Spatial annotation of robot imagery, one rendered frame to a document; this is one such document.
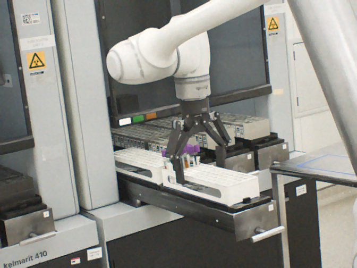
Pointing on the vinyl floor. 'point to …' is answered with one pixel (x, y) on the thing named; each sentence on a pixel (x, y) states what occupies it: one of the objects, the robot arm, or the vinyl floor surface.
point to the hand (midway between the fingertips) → (201, 173)
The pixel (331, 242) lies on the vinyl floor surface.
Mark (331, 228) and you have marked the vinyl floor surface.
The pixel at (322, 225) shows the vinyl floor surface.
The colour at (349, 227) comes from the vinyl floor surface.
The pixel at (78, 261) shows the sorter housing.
